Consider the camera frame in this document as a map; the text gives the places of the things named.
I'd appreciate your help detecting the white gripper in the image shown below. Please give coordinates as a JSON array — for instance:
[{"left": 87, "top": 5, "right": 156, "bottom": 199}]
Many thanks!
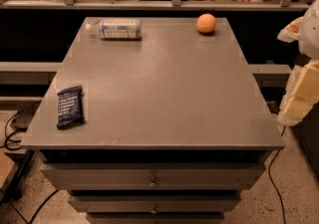
[{"left": 277, "top": 0, "right": 319, "bottom": 126}]

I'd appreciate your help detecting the clear plastic water bottle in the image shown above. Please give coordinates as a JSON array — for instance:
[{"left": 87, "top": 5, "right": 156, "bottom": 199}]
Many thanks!
[{"left": 85, "top": 18, "right": 142, "bottom": 40}]

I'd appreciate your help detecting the orange ball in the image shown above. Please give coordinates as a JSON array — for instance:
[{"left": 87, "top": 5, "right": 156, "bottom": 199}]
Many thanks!
[{"left": 196, "top": 14, "right": 216, "bottom": 33}]

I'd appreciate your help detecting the top drawer with knob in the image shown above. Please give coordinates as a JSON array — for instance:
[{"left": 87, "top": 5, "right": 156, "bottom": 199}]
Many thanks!
[{"left": 40, "top": 163, "right": 265, "bottom": 190}]

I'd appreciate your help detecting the drawer with knob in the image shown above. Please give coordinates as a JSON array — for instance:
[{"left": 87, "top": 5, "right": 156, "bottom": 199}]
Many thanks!
[
  {"left": 69, "top": 195, "right": 240, "bottom": 214},
  {"left": 40, "top": 163, "right": 265, "bottom": 190}
]

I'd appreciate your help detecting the grey drawer cabinet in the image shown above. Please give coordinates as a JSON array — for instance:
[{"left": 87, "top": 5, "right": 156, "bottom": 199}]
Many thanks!
[{"left": 22, "top": 18, "right": 283, "bottom": 224}]

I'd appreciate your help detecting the dark blue snack packet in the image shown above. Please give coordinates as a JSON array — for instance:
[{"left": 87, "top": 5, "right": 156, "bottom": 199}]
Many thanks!
[{"left": 57, "top": 86, "right": 85, "bottom": 129}]

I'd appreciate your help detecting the middle drawer with knob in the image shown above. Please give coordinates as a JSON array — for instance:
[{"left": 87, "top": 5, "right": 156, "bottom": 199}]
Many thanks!
[{"left": 69, "top": 195, "right": 240, "bottom": 214}]

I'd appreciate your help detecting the black cable right floor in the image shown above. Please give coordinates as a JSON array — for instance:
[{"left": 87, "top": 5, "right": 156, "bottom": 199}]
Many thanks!
[{"left": 267, "top": 124, "right": 287, "bottom": 224}]

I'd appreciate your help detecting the black cables left floor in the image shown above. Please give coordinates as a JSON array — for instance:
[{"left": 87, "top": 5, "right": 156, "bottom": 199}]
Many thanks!
[{"left": 0, "top": 101, "right": 43, "bottom": 151}]

